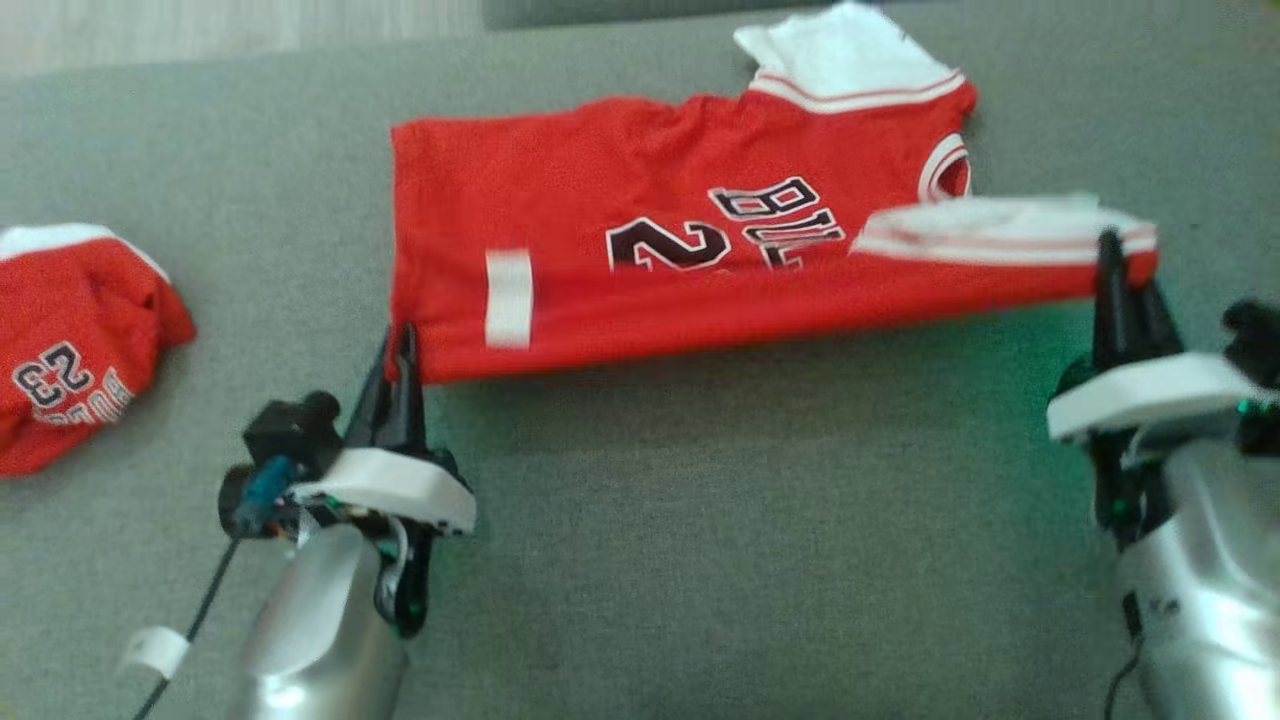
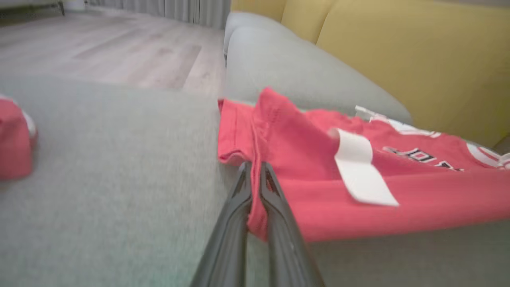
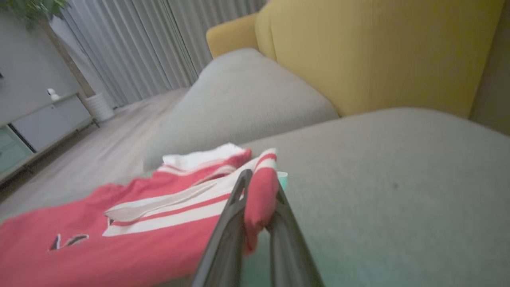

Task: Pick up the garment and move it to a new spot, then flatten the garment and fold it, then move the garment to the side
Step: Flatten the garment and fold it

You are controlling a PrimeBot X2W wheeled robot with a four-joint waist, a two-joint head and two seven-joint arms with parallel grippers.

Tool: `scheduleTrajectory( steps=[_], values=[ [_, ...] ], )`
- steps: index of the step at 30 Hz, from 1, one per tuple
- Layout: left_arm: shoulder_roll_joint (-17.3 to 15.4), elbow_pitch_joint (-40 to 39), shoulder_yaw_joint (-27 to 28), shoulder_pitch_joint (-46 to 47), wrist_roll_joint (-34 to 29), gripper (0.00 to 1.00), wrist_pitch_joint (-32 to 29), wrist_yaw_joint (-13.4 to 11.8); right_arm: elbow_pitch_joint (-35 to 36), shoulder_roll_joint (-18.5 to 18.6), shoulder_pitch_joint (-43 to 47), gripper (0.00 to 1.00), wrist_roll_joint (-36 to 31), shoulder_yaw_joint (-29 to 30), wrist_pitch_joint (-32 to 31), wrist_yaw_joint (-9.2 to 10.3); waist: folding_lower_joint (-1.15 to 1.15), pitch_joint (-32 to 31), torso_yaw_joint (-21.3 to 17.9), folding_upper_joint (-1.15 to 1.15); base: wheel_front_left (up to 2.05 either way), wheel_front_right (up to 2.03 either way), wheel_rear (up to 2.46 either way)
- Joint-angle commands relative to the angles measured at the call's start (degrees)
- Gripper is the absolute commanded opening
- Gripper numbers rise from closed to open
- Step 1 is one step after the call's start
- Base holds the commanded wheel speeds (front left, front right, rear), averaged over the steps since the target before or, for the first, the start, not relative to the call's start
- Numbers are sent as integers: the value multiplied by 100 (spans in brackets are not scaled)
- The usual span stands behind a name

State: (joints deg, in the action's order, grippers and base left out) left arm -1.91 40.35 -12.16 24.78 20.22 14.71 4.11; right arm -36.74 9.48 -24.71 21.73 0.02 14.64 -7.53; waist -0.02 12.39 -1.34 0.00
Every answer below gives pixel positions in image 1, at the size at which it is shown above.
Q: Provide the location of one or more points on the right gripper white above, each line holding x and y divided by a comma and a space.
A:
1150, 395

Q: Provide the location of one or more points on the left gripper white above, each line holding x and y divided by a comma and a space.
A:
400, 490

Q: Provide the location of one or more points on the red basketball jersey white sleeves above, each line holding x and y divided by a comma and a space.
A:
620, 200

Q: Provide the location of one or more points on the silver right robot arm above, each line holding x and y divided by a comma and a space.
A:
1210, 580

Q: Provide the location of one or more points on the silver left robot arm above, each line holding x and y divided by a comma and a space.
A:
320, 630

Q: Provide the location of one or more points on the grey fabric sofa seat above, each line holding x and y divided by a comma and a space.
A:
750, 550

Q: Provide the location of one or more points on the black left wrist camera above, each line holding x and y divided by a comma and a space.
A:
290, 430

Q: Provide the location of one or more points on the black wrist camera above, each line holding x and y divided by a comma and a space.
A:
290, 430
1255, 340

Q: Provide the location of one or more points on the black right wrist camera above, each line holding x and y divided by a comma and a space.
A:
1255, 340

